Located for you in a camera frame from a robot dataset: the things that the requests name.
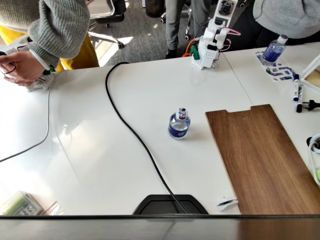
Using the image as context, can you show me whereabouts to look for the blue bottle with sticker cap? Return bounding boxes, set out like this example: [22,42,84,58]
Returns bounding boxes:
[167,107,192,141]

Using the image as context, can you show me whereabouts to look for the white leader arm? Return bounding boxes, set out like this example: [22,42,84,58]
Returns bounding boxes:
[0,36,56,93]

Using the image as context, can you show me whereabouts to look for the grey knitted sleeve forearm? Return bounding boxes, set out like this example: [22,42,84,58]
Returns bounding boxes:
[27,0,91,67]

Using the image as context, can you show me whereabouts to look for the blue bottle with white cap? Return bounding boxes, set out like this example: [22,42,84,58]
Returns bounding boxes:
[259,34,289,67]

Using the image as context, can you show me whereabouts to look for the person's bare hand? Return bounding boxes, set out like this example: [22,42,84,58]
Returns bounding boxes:
[0,51,47,87]

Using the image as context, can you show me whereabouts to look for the green table clamp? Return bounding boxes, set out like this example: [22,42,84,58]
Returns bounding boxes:
[42,64,57,76]
[189,44,200,60]

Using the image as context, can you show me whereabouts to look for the person in grey trousers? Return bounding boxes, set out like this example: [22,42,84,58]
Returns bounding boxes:
[164,0,212,60]

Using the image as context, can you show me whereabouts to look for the person in grey hoodie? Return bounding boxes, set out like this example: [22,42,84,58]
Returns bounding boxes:
[224,0,320,51]

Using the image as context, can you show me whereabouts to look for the black waste bin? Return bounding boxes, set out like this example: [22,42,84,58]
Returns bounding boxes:
[145,0,167,19]

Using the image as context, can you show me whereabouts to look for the colourful sticker sheet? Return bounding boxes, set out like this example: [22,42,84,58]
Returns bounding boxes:
[254,49,295,83]

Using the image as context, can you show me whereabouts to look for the blue whiteboard marker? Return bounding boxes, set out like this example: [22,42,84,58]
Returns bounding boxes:
[292,73,301,102]

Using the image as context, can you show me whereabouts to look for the white framed wooden tray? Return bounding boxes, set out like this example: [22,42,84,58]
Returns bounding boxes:
[300,53,320,89]

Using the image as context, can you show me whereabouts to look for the black whiteboard marker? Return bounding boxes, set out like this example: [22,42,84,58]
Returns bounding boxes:
[296,84,305,114]

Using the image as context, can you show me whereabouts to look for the black office chair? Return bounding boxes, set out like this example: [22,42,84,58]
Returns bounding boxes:
[67,0,126,50]

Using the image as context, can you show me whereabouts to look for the black power plug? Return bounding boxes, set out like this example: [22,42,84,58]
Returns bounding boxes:
[301,99,320,112]

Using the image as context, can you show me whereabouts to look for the brown wooden board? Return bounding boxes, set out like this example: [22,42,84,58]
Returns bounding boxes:
[205,103,320,215]

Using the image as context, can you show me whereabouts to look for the person in yellow trousers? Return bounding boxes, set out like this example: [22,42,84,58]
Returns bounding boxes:
[0,0,100,73]

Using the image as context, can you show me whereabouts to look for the black computer monitor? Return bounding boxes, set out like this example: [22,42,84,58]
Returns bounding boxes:
[0,194,320,240]

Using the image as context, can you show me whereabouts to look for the clear zip bag red seal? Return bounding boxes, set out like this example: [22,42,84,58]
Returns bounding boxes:
[40,200,62,216]

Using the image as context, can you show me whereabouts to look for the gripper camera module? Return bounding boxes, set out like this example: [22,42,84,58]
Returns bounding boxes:
[216,0,238,18]

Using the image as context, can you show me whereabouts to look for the thick black cable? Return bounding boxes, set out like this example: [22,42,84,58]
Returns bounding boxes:
[104,61,192,216]

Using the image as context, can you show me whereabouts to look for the white partition bracket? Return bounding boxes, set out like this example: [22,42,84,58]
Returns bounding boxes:
[215,196,239,213]

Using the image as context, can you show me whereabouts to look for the pale green bracelet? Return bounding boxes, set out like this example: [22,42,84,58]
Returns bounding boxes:
[29,48,52,71]

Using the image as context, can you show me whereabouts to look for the thin grey cable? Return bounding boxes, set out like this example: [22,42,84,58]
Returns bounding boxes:
[0,85,53,163]

